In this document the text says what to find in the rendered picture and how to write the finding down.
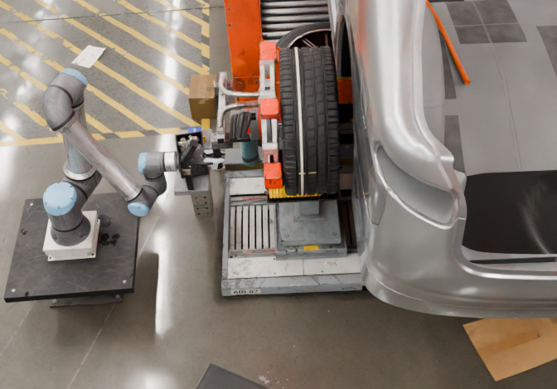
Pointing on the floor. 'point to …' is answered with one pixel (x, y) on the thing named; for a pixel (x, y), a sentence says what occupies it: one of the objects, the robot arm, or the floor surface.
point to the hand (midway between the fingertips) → (221, 156)
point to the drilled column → (205, 202)
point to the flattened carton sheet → (514, 343)
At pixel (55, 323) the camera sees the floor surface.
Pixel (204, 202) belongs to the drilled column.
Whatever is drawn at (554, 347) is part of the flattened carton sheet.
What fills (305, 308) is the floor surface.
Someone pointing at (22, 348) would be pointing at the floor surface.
